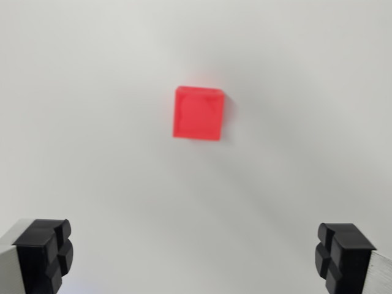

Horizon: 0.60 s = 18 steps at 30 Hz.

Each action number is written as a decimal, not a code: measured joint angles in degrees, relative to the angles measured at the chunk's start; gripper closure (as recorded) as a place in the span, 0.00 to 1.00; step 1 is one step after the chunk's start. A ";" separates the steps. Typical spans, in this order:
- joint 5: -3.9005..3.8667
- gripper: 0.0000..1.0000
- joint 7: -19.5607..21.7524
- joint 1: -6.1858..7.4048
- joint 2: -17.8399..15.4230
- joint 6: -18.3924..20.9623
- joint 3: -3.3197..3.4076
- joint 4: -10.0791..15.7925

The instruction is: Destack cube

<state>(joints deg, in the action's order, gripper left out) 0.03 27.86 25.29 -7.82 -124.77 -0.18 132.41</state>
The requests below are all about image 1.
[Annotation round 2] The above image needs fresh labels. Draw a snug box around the black-tipped metal gripper right finger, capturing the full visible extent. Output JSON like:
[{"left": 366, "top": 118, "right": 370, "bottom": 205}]
[{"left": 314, "top": 222, "right": 392, "bottom": 294}]

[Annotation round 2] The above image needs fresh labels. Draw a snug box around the red plastic cube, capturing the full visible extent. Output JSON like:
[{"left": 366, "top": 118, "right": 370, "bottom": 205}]
[{"left": 171, "top": 85, "right": 226, "bottom": 141}]

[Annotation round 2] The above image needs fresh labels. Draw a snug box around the black-tipped metal gripper left finger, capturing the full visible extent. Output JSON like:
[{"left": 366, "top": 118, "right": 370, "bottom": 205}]
[{"left": 0, "top": 217, "right": 75, "bottom": 294}]

